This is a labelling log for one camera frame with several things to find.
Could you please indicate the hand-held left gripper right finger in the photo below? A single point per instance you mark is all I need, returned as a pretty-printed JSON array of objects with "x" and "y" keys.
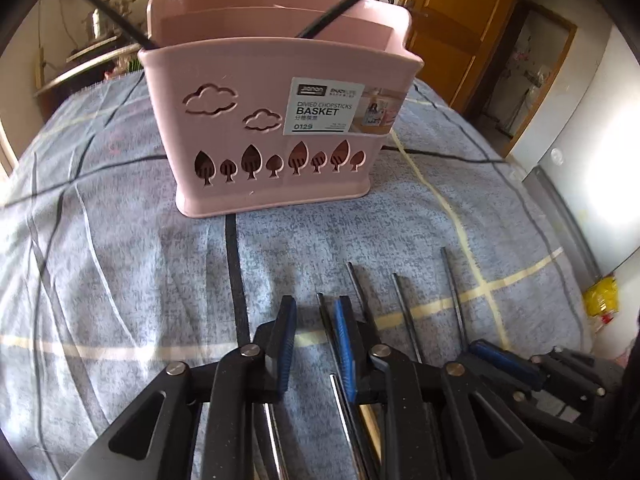
[{"x": 346, "y": 350}]

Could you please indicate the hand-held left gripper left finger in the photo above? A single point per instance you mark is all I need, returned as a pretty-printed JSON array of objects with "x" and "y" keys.
[{"x": 282, "y": 350}]

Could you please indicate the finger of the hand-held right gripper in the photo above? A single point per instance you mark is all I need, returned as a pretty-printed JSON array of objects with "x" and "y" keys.
[
  {"x": 505, "y": 362},
  {"x": 570, "y": 370}
]

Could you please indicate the pink plastic chopstick basket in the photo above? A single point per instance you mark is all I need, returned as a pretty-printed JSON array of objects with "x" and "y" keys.
[{"x": 165, "y": 125}]

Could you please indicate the yellow plastic bag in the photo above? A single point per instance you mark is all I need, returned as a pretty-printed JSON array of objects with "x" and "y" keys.
[{"x": 602, "y": 300}]

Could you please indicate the blue-grey plaid bed sheet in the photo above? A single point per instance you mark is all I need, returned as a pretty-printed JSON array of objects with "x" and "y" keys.
[{"x": 125, "y": 285}]

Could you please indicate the white refrigerator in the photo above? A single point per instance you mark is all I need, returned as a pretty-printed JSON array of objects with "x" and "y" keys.
[{"x": 590, "y": 170}]

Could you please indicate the wooden door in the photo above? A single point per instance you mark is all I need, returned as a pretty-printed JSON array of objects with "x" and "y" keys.
[{"x": 450, "y": 20}]

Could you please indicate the steel steamer pot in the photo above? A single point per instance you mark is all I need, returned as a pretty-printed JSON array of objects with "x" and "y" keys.
[{"x": 102, "y": 22}]

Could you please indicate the wooden door frame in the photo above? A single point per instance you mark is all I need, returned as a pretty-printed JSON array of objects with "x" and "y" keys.
[{"x": 567, "y": 60}]

